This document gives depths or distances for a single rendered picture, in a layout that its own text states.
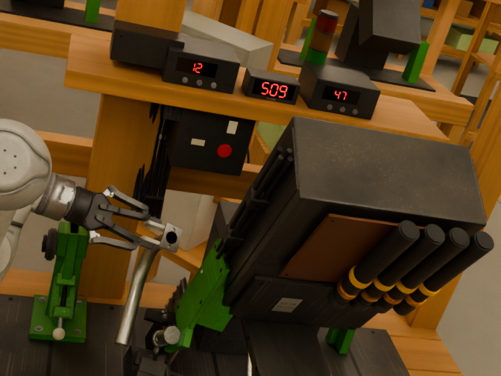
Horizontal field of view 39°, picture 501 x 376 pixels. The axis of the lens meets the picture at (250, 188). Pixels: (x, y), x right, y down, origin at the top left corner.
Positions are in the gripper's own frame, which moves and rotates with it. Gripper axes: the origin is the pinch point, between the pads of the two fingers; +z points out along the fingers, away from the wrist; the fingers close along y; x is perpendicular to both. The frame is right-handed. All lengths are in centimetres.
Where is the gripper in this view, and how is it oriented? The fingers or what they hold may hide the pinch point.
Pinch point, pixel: (158, 235)
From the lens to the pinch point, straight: 152.8
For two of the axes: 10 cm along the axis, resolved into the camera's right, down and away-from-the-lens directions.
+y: 2.4, -9.1, 3.4
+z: 8.5, 3.6, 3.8
